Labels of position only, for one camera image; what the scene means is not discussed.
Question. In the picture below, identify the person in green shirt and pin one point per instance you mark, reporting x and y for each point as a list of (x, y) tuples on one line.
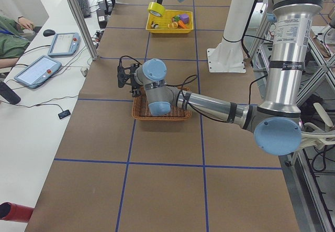
[(13, 44)]

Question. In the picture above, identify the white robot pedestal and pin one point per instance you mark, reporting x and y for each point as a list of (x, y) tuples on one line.
[(227, 57)]

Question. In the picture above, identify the panda figurine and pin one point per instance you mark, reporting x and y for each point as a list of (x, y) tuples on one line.
[(154, 25)]

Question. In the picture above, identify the yellow tape roll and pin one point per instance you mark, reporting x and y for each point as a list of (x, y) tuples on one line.
[(156, 9)]

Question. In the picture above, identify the orange toy carrot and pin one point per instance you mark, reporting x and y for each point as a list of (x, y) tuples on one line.
[(181, 24)]

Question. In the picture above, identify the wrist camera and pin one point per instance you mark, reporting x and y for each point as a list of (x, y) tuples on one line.
[(121, 76)]

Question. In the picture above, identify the black smartphone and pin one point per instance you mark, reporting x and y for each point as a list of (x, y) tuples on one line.
[(64, 114)]

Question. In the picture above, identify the toy croissant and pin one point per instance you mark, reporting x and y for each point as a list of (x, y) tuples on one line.
[(172, 25)]

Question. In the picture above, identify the black keyboard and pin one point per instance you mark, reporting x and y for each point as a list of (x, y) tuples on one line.
[(85, 8)]

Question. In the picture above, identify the red cylinder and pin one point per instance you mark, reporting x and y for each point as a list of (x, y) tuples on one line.
[(15, 212)]

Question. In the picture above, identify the white office chair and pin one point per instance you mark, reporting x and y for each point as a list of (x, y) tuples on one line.
[(318, 138)]

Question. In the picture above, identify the upper teach pendant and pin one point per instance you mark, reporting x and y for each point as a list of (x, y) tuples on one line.
[(64, 44)]

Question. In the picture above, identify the teach pendant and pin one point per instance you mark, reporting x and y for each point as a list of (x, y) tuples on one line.
[(64, 44), (34, 75)]

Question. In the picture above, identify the purple foam block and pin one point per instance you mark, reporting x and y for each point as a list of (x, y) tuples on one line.
[(184, 18)]

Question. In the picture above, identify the black computer mouse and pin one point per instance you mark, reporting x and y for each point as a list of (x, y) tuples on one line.
[(48, 32)]

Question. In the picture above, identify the lower teach pendant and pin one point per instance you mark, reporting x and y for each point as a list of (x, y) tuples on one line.
[(34, 75)]

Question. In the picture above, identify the yellow woven basket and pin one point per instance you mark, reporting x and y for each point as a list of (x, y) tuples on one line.
[(167, 18)]

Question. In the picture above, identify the aluminium frame post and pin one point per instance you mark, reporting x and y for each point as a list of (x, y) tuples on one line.
[(77, 14)]

